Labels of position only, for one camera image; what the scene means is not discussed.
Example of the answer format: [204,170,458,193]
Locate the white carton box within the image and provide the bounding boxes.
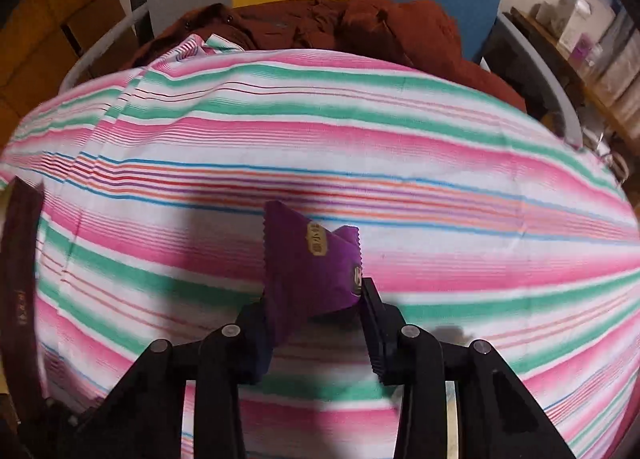
[556,0,594,54]

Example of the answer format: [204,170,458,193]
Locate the small white box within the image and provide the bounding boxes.
[534,2,561,29]

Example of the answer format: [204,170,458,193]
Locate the wooden wardrobe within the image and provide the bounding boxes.
[0,0,132,145]

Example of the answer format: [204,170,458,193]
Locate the purple snack packet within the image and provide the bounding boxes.
[261,200,364,346]

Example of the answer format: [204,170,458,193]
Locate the wooden desk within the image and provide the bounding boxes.
[502,9,640,155]

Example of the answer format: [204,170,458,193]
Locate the striped pale curtain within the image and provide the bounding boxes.
[592,4,640,120]

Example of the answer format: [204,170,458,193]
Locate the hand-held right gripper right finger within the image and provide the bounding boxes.
[360,278,577,459]

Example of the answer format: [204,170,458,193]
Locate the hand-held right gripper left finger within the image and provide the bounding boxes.
[65,304,275,459]

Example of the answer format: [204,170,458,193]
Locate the striped pink green tablecloth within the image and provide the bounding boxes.
[0,34,640,459]

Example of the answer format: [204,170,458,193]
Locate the maroon cloth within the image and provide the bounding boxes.
[132,0,528,113]

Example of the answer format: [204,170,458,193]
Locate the purple small container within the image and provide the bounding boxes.
[570,36,598,62]

